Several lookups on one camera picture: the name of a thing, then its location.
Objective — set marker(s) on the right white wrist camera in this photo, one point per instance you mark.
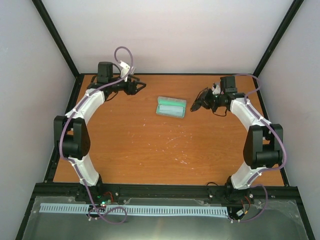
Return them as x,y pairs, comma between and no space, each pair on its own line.
216,90

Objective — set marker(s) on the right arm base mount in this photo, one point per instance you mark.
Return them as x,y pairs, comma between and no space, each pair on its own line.
226,194

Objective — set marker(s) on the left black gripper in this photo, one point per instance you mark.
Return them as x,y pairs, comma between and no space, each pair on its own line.
133,91

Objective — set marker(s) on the light blue slotted cable duct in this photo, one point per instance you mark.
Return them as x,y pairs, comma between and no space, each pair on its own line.
139,210

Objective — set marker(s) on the grey leather glasses case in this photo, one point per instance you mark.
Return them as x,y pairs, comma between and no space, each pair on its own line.
161,100

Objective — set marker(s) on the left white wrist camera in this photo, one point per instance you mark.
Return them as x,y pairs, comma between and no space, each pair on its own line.
126,70

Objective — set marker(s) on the black sunglasses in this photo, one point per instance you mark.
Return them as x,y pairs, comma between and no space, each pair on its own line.
204,99

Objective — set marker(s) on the black aluminium frame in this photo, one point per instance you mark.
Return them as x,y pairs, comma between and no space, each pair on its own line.
48,188

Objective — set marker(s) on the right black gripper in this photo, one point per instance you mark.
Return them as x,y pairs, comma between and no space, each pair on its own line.
214,108

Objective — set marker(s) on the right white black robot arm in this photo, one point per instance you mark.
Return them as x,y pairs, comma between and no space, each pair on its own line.
264,149

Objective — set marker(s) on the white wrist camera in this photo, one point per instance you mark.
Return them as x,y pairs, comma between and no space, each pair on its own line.
126,70
216,90

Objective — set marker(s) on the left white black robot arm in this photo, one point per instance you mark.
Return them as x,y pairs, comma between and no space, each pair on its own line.
71,136

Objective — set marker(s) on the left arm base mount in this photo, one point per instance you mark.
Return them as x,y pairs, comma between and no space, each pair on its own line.
100,193

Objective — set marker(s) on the light blue cleaning cloth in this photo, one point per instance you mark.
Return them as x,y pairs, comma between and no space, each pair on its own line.
171,110

